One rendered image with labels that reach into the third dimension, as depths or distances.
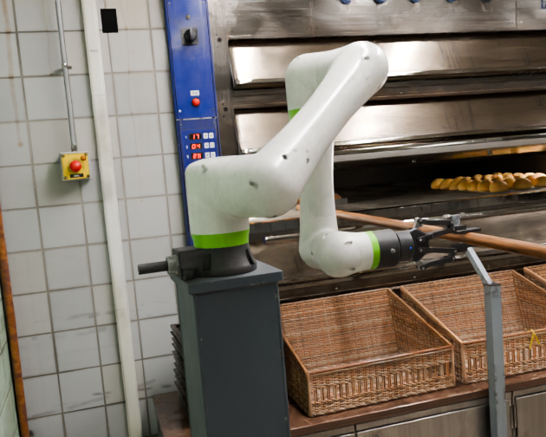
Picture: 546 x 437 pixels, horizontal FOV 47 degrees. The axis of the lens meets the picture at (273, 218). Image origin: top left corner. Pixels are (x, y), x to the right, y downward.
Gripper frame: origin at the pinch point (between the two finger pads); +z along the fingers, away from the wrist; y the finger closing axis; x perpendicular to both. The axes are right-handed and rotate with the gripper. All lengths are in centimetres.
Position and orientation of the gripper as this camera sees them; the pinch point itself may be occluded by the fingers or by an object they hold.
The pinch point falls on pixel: (466, 238)
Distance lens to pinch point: 166.2
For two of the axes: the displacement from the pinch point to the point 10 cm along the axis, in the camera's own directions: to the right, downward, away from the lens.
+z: 9.6, -1.0, 2.7
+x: 2.8, 0.8, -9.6
